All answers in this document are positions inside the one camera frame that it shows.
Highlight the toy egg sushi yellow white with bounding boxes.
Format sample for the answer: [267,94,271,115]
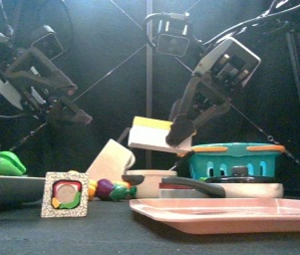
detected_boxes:
[128,116,195,155]

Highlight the white toy pot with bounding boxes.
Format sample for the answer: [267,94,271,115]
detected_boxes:
[122,169,179,199]

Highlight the black pan lid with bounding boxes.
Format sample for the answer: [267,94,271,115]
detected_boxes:
[204,165,279,184]

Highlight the green toy pepper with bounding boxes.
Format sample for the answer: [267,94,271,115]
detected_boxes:
[0,150,29,177]

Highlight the green toy vegetable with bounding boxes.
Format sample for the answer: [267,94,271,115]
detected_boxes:
[109,181,140,202]

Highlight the orange yellow toy vegetable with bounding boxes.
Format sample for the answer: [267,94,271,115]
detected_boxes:
[88,178,100,201]

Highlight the purple toy eggplant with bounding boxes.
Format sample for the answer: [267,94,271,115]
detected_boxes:
[96,178,117,201]

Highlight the pink plastic tray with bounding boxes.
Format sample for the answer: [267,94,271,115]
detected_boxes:
[129,197,300,235]

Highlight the grey tray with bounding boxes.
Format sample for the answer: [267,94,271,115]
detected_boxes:
[0,173,48,208]

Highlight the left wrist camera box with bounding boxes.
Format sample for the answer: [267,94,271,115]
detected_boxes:
[29,25,66,62]

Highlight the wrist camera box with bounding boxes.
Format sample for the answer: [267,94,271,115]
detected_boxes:
[145,12,195,58]
[29,25,66,62]

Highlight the teal basket orange handles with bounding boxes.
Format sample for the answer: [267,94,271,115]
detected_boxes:
[187,142,288,181]

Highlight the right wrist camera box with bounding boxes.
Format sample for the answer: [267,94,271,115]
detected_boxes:
[145,12,195,58]

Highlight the vertical metal frame pole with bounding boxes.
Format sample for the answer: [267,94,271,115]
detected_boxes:
[147,0,153,170]

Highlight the toy pan black handle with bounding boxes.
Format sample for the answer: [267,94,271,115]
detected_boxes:
[159,175,286,199]

